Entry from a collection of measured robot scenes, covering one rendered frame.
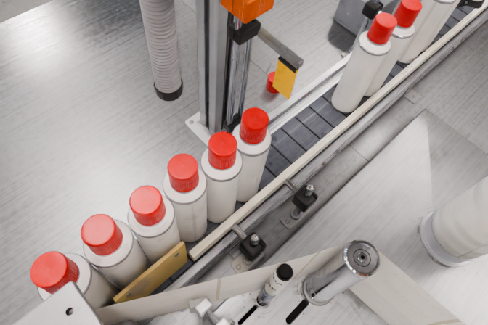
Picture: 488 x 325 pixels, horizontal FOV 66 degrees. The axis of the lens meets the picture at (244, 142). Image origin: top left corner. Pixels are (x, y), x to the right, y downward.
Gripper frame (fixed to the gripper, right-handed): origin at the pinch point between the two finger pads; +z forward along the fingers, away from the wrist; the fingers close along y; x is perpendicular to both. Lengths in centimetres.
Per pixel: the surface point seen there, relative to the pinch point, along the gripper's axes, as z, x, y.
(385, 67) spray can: 6.2, -24.4, 2.1
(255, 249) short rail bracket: 24, -59, 9
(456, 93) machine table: 11.9, 0.4, 13.0
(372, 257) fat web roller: 8, -59, 20
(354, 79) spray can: 8.1, -31.4, 0.3
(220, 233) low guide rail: 25, -60, 4
